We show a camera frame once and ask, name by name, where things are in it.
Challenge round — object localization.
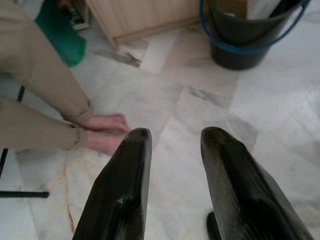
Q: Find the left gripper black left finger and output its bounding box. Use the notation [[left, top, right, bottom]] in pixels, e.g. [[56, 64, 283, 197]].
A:
[[72, 127, 153, 240]]

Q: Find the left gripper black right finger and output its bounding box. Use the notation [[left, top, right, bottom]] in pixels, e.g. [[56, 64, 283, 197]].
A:
[[200, 126, 315, 240]]

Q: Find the person bare foot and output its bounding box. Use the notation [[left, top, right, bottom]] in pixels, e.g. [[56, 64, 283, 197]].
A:
[[77, 129, 126, 156], [80, 113, 131, 133]]

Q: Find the person leg in beige trousers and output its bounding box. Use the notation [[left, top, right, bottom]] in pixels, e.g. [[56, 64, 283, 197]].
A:
[[0, 0, 91, 124], [0, 96, 81, 151]]

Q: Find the green plastic bag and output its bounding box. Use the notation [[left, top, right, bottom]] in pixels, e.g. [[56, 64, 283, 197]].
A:
[[34, 0, 88, 68]]

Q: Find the light wooden cabinet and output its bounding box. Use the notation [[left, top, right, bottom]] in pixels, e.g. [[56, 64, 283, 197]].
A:
[[84, 0, 209, 48]]

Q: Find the black bucket with blue handle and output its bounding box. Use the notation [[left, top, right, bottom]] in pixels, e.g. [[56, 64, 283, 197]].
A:
[[199, 0, 313, 71]]

